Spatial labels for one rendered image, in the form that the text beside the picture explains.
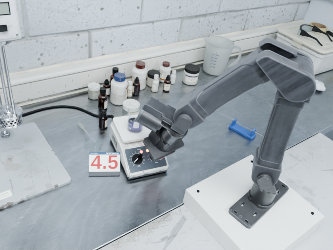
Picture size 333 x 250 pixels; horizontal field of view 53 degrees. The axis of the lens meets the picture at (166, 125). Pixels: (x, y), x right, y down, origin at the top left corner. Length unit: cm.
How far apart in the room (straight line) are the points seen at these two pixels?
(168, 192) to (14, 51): 69
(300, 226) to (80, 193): 59
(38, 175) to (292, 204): 70
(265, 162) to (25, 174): 64
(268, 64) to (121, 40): 84
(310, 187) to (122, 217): 60
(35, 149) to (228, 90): 63
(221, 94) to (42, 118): 69
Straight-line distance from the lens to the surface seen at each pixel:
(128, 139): 98
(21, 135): 114
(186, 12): 154
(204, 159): 110
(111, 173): 100
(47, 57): 127
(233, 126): 126
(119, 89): 123
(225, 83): 70
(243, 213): 90
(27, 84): 125
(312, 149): 132
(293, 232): 93
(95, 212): 91
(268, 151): 80
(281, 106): 72
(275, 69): 66
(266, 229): 91
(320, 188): 118
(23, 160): 105
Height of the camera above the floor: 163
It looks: 37 degrees down
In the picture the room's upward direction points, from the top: 10 degrees clockwise
